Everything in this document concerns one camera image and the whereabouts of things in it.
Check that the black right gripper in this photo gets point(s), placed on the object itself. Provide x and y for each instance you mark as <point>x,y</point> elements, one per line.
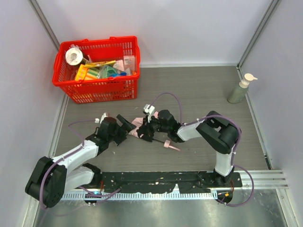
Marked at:
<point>145,129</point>

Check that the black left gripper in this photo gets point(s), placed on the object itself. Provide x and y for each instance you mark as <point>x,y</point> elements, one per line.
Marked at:
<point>120,132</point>

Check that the pink folding umbrella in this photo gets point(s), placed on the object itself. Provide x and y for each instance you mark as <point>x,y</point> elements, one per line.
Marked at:
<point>139,122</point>

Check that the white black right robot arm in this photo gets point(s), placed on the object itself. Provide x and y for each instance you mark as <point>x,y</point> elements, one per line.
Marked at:
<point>218,131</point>

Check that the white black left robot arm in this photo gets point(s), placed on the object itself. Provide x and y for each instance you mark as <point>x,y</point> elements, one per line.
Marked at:
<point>52,177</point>

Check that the green packaged item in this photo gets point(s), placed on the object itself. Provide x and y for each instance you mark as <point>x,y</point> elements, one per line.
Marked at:
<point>108,71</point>

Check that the red plastic shopping basket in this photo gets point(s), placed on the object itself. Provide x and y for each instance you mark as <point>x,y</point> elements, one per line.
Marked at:
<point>98,90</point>

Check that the white pink small box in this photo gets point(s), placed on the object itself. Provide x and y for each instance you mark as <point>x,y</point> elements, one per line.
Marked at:
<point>129,62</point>

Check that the orange yellow snack box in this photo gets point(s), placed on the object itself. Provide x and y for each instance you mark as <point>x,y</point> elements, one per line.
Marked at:
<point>86,74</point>

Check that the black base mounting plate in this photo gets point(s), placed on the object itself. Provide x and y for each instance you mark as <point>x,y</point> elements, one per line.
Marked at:
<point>164,182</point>

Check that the yellow snack packet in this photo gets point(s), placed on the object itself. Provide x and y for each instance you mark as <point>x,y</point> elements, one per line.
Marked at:
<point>99,64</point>

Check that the white tape roll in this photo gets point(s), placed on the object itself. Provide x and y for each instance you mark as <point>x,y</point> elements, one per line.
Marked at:
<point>74,56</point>

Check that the green pump soap bottle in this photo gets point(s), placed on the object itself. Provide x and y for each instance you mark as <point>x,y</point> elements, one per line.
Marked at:
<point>240,90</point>

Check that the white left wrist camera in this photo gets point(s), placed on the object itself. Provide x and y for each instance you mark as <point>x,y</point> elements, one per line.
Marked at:
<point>99,120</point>

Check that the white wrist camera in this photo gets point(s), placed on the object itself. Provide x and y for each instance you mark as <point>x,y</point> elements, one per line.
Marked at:
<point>149,110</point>
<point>99,120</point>

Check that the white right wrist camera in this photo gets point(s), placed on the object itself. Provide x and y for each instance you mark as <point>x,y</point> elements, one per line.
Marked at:
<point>149,110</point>

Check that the white slotted cable duct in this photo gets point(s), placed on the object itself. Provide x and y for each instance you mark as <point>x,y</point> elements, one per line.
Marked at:
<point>81,195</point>

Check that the aluminium frame rail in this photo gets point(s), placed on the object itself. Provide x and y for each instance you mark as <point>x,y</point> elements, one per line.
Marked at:
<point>263,180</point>

